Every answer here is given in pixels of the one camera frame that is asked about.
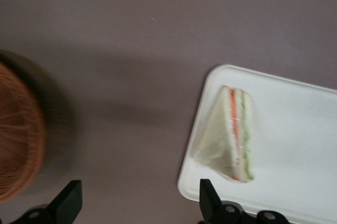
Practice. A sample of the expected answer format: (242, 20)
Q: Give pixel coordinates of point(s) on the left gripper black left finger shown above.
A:
(67, 203)

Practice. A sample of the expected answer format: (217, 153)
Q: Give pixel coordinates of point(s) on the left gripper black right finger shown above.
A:
(210, 203)

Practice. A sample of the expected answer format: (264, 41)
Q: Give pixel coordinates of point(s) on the triangular sandwich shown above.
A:
(226, 140)

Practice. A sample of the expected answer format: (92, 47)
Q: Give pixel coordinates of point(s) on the round brown wicker basket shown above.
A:
(18, 134)

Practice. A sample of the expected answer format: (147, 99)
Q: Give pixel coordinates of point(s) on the beige rectangular tray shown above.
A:
(289, 142)

